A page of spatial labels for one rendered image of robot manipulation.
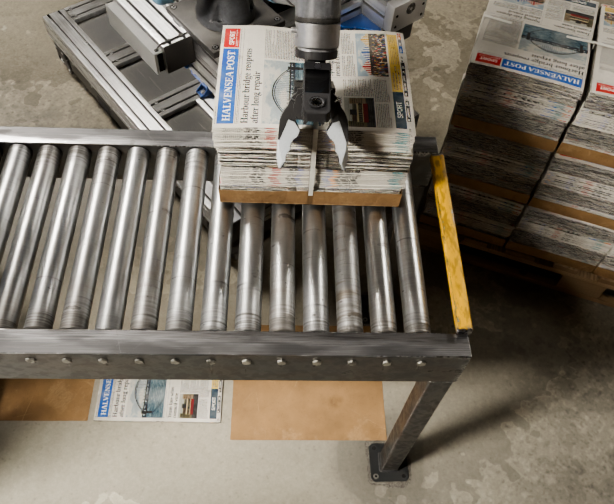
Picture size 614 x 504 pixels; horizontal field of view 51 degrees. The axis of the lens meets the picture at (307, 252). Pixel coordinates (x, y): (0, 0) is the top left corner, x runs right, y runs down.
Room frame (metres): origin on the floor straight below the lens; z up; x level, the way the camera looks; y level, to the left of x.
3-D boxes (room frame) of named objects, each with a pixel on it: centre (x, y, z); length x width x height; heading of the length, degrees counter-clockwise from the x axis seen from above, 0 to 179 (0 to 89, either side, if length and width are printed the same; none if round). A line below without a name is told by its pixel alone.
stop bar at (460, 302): (0.77, -0.29, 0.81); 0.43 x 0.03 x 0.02; 5
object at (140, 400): (0.73, 0.41, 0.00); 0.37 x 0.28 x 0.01; 95
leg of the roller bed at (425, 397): (0.53, -0.29, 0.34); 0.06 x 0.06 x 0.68; 5
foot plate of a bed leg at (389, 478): (0.53, -0.29, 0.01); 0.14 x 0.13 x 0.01; 5
